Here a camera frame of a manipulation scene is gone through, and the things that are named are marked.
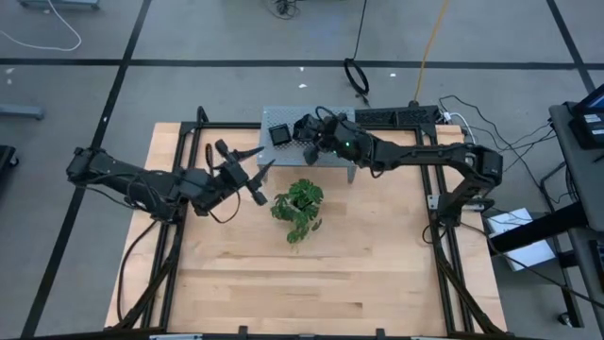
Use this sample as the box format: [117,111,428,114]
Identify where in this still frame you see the white paper box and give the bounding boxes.
[484,207,557,273]

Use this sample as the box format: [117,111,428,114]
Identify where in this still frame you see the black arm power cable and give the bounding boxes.
[115,219,159,325]
[457,221,604,311]

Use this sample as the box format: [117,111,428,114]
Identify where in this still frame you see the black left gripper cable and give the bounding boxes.
[207,188,243,226]

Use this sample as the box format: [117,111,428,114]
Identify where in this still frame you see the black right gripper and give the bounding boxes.
[303,115,377,169]

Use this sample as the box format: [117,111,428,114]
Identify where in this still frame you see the grey side desk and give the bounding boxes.
[546,101,604,303]

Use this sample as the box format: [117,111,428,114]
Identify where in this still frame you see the black desk leg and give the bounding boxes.
[488,201,591,254]

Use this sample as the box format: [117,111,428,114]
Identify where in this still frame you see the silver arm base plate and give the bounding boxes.
[427,193,495,213]

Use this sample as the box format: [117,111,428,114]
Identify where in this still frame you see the grey metal floor bar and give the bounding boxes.
[0,104,46,121]

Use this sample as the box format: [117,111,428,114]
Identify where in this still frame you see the black rolling furniture base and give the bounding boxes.
[0,144,20,183]

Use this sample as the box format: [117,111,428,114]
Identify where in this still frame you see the grey metal floor base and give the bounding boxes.
[17,0,101,11]

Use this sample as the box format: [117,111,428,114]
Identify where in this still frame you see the black laptop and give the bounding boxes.
[568,83,604,150]

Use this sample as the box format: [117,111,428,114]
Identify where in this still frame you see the green plant in white pot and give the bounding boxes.
[270,178,326,246]

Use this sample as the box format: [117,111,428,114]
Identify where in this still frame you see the black cable bundle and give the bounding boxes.
[263,0,303,21]

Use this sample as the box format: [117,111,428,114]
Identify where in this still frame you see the grey perforated metal shelf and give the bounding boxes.
[257,105,359,184]

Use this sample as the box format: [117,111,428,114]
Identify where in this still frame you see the white floor cable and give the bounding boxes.
[0,0,83,53]

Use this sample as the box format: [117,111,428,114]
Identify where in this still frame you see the thin black floor cables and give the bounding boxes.
[437,93,558,171]

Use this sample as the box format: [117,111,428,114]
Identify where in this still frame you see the small square black plate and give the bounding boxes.
[268,123,293,146]

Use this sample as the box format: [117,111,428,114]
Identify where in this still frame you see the yellow hanging cable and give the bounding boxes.
[412,0,450,106]

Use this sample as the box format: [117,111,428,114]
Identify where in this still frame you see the leaf-shaped black plate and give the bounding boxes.
[292,114,318,143]

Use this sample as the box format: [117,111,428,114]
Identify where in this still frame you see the black hanging cable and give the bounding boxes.
[343,0,372,108]

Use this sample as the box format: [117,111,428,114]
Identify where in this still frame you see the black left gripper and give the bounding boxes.
[181,139,277,216]

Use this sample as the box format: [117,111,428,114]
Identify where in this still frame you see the black aluminium table frame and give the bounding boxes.
[112,104,509,339]

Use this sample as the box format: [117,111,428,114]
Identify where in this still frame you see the black perforated metal panel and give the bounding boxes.
[354,105,443,128]

